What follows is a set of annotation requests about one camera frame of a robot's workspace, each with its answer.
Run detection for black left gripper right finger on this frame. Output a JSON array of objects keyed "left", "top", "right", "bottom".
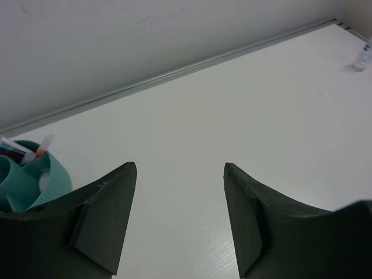
[{"left": 223, "top": 163, "right": 371, "bottom": 278}]

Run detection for clear tape roll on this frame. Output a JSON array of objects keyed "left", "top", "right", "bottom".
[{"left": 38, "top": 171, "right": 50, "bottom": 192}]

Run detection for small blue cap bottle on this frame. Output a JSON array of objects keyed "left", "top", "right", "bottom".
[{"left": 350, "top": 38, "right": 371, "bottom": 72}]

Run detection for green highlighter pen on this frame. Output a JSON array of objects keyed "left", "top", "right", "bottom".
[{"left": 20, "top": 152, "right": 36, "bottom": 166}]

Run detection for teal round organizer container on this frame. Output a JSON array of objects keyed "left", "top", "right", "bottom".
[{"left": 1, "top": 149, "right": 72, "bottom": 213}]

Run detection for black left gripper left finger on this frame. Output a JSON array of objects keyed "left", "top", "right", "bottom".
[{"left": 1, "top": 162, "right": 137, "bottom": 279}]

